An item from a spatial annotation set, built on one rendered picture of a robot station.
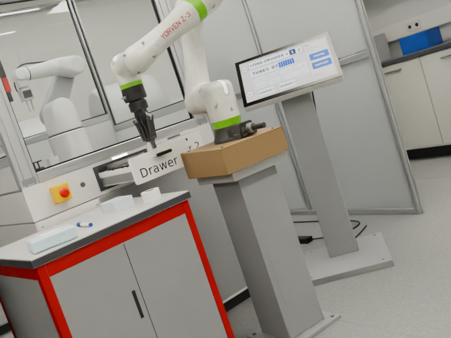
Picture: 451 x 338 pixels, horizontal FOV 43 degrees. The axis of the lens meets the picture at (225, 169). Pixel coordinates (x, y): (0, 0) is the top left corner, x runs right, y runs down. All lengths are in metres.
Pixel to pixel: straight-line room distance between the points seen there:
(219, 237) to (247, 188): 0.69
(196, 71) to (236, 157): 0.48
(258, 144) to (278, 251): 0.45
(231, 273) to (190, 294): 0.88
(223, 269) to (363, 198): 1.36
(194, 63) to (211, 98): 0.23
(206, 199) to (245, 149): 0.73
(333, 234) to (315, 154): 0.44
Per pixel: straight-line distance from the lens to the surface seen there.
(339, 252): 3.17
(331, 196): 3.09
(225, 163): 2.15
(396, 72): 5.12
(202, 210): 2.87
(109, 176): 2.52
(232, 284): 2.98
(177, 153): 2.41
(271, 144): 2.28
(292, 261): 2.42
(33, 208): 2.47
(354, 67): 3.66
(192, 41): 2.49
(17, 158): 2.47
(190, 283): 2.12
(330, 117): 3.91
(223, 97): 2.30
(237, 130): 2.28
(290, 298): 2.43
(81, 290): 1.91
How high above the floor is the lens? 1.04
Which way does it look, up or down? 7 degrees down
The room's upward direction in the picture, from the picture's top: 18 degrees counter-clockwise
